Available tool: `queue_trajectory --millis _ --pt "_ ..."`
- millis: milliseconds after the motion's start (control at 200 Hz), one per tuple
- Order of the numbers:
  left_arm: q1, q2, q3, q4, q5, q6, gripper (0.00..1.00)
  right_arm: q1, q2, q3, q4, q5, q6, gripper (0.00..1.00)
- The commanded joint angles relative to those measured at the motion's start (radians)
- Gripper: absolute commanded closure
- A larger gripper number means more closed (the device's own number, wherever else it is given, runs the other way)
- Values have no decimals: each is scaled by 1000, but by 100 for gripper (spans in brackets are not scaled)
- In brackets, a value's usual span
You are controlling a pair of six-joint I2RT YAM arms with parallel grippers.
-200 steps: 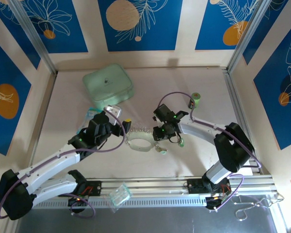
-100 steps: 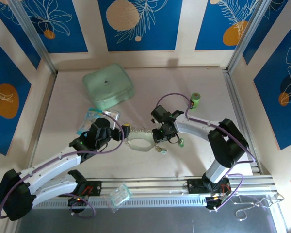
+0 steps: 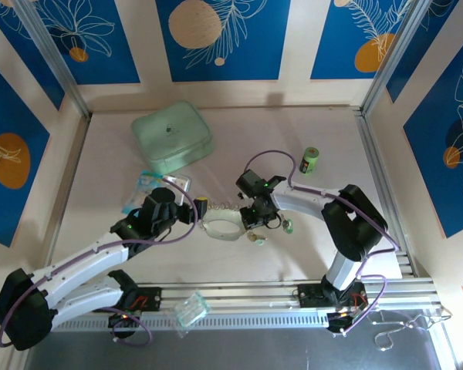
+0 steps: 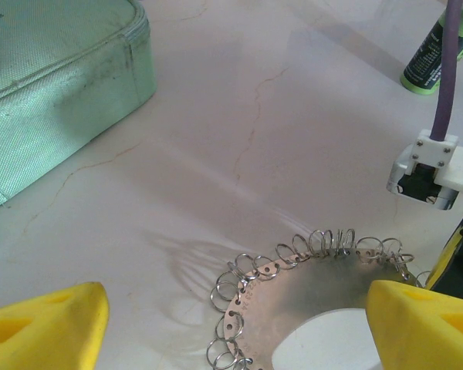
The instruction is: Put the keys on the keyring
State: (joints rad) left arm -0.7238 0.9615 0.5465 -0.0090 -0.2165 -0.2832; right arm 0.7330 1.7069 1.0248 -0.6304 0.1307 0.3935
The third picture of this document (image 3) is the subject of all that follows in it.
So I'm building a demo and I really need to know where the blue cotton swab packet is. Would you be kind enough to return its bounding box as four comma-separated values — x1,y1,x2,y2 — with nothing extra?
122,170,166,214

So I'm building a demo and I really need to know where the green cylindrical battery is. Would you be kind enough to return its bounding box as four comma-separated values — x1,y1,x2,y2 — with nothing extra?
300,146,320,175

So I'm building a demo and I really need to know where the mint green fabric zip case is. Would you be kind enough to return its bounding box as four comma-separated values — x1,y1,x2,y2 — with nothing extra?
130,100,216,174

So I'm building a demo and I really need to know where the clear plastic box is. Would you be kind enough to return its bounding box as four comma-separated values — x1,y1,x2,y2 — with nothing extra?
174,291,212,339

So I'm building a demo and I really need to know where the small electronics board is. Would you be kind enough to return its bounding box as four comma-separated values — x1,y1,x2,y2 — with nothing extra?
106,311,142,329
326,310,366,335

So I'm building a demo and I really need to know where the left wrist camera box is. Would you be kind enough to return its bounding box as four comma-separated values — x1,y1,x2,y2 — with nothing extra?
160,173,191,207

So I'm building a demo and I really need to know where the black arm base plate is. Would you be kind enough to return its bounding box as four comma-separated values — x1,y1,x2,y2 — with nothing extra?
119,287,164,314
296,283,367,309

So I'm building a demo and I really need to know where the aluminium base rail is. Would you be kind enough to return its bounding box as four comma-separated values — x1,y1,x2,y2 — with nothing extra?
48,279,447,315

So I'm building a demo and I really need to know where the aluminium side rail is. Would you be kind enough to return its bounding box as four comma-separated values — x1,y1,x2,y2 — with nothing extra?
355,109,420,278
42,113,93,271

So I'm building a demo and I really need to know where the grey slotted cable duct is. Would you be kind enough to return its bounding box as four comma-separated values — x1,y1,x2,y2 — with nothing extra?
48,311,331,333

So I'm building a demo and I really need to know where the blue floral wall panel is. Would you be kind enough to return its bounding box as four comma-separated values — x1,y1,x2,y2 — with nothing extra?
34,0,141,86
0,53,52,248
309,0,421,81
403,36,463,239
0,0,66,112
385,0,463,104
155,0,292,82

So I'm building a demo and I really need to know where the aluminium frame post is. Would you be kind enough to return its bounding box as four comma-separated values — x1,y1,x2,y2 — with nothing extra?
12,0,93,119
359,0,437,116

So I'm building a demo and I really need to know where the silver wire hook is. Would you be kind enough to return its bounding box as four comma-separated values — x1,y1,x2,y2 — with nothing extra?
372,311,453,352

